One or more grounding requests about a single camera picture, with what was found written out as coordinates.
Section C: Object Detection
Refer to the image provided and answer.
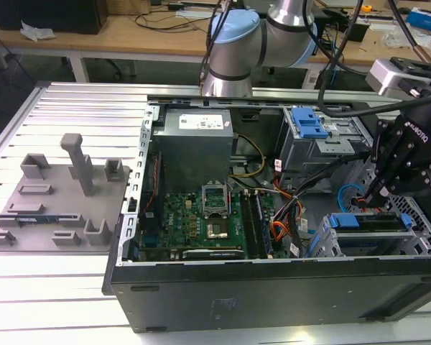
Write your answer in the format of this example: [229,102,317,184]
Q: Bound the small black box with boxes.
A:
[344,19,370,42]

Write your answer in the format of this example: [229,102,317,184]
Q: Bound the CPU socket with metal frame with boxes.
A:
[200,183,231,219]

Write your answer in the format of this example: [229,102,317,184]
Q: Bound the square motherboard chip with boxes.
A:
[205,222,231,240]

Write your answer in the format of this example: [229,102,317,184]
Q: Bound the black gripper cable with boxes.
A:
[316,0,431,118]

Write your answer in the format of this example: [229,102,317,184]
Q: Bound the blue disk data wire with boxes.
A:
[336,182,366,216]

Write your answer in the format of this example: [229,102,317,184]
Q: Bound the gray power supply unit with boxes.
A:
[152,109,234,184]

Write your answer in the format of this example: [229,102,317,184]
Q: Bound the black PC case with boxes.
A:
[101,93,431,334]

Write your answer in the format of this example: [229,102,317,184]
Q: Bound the white crumpled paper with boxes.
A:
[19,20,57,41]

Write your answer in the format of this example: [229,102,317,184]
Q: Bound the green motherboard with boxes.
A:
[138,190,292,262]

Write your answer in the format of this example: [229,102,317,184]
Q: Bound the large black box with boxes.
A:
[0,0,108,35]

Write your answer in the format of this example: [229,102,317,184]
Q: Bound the yellow black wire bundle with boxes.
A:
[228,132,267,179]

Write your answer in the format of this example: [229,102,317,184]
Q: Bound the gray parts rack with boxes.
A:
[0,132,132,256]

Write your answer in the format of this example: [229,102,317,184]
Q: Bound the silver optical drive cage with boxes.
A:
[278,106,374,173]

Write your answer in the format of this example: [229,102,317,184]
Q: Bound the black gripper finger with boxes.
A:
[364,120,409,208]
[376,163,431,208]

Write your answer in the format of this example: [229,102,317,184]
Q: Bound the hard disk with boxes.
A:
[325,211,414,233]

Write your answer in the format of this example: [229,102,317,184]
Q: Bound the wooden desk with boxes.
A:
[0,0,431,83]

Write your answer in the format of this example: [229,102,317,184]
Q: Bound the blue plastic drive latch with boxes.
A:
[291,106,330,139]

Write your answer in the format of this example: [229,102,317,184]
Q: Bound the blue cardboard box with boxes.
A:
[405,6,431,28]

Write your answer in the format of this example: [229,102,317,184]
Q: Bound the orange red wire bundle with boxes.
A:
[271,221,294,249]

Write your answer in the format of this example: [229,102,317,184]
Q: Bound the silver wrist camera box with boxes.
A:
[365,59,431,98]

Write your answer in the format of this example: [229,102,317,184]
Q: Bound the black graphics card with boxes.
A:
[170,247,245,262]

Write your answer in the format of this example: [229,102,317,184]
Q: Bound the green RAM stick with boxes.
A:
[16,214,64,224]

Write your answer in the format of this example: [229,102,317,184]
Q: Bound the silver disk bay cage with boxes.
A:
[308,190,431,258]

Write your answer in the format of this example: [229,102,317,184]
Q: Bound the black RAM stick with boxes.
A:
[253,192,274,258]

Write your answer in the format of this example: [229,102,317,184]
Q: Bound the orange black disk power wire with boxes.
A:
[351,195,373,213]

